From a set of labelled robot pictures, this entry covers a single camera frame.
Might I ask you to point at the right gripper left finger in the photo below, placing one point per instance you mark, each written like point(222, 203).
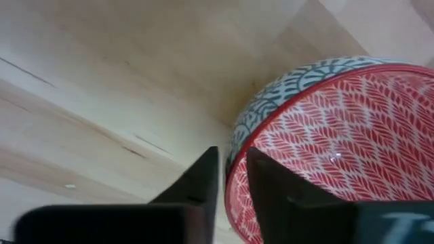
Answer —
point(190, 220)

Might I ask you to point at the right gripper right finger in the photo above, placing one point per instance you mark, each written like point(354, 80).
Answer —
point(305, 220)

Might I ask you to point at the bowl red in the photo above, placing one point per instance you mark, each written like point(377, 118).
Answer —
point(339, 135)

